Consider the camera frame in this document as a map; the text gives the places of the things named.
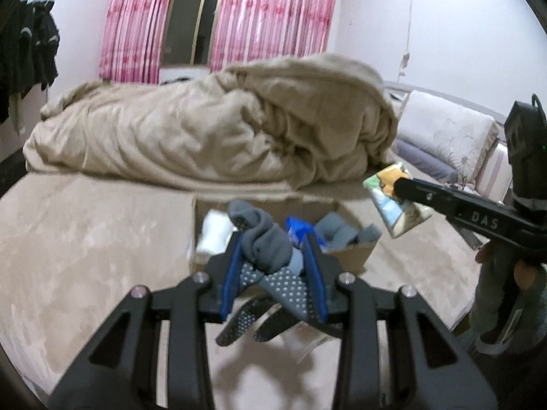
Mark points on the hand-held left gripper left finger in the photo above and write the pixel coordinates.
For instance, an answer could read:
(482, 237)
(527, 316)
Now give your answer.
(232, 273)

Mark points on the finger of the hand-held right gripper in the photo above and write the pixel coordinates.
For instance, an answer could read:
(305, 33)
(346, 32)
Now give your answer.
(472, 235)
(448, 203)

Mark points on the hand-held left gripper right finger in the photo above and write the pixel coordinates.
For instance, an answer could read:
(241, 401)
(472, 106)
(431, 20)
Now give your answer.
(314, 277)

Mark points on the cardboard box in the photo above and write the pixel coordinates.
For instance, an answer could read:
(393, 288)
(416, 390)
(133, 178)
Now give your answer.
(354, 258)

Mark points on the grey dotted grip sock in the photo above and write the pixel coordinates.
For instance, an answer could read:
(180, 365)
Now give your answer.
(273, 241)

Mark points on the person's right forearm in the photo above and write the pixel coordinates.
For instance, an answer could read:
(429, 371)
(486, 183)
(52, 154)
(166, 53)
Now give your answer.
(532, 320)

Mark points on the person's right hand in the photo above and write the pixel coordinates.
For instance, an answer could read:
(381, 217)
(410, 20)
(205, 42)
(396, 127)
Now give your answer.
(529, 276)

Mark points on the striped pillow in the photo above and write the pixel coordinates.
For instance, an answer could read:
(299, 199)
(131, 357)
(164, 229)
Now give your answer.
(493, 171)

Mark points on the white packet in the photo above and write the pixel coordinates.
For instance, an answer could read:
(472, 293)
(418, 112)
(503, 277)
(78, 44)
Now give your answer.
(216, 232)

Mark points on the blue packet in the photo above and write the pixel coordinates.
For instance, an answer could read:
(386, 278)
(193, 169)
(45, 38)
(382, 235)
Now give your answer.
(299, 230)

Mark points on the grey-blue cloth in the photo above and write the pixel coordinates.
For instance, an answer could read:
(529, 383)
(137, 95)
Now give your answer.
(342, 232)

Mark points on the grey-blue pillow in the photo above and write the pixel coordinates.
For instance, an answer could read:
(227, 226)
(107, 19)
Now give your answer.
(421, 158)

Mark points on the white floral pillow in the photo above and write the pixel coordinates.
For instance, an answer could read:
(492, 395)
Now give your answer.
(444, 130)

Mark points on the beige blanket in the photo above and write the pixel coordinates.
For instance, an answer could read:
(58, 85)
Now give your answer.
(192, 132)

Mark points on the pink curtain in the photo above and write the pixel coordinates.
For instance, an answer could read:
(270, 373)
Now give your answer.
(134, 25)
(273, 13)

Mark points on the window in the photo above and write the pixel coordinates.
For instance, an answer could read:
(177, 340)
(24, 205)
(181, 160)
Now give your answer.
(190, 17)

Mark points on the dark hanging clothes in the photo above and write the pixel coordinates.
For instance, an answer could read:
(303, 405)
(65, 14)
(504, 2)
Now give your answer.
(25, 55)

